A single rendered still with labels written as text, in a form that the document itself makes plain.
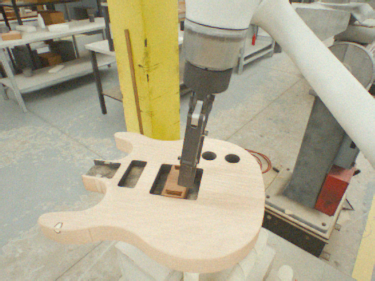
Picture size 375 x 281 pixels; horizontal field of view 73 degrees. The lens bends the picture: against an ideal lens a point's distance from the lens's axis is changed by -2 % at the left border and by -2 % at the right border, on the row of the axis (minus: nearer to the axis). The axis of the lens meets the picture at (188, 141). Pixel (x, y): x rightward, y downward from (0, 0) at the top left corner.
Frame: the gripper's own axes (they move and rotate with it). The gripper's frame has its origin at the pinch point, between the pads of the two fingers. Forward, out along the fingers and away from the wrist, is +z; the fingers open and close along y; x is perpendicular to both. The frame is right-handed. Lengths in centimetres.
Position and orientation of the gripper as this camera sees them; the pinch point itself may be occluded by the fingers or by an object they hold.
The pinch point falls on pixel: (191, 162)
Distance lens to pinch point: 51.2
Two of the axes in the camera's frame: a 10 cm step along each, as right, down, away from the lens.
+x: -9.7, -2.3, 0.9
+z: -1.4, 8.1, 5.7
